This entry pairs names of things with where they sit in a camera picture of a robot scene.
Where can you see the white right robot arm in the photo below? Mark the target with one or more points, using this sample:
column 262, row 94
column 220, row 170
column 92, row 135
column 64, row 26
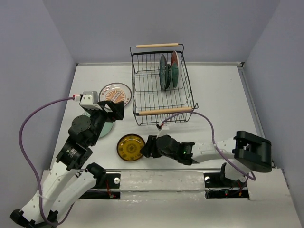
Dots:
column 242, row 154

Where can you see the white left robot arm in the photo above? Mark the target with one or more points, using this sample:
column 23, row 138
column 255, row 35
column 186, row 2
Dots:
column 52, row 202

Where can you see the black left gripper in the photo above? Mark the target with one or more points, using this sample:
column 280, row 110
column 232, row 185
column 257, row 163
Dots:
column 118, row 112

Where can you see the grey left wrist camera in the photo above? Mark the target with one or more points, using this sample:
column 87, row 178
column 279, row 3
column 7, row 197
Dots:
column 89, row 100

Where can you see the white plate orange sunburst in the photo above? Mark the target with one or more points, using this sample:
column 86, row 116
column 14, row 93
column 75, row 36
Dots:
column 116, row 92

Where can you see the black wire dish rack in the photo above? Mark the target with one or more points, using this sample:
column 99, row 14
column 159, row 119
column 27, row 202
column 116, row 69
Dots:
column 151, row 104

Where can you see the small blue floral plate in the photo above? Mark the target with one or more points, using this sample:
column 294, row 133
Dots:
column 168, row 76

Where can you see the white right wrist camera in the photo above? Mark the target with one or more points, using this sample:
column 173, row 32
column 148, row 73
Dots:
column 163, row 129

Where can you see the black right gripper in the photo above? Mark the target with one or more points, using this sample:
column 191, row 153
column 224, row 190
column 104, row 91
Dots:
column 148, row 146

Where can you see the yellow brown rimmed plate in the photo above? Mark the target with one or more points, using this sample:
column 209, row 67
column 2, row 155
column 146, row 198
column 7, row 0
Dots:
column 129, row 146

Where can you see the large dark teal plate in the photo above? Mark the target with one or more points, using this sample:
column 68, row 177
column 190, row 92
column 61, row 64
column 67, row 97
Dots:
column 163, row 72

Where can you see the red teal flower plate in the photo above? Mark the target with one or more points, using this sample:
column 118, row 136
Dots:
column 175, row 69

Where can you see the pale green plate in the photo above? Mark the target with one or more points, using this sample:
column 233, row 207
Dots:
column 107, row 128

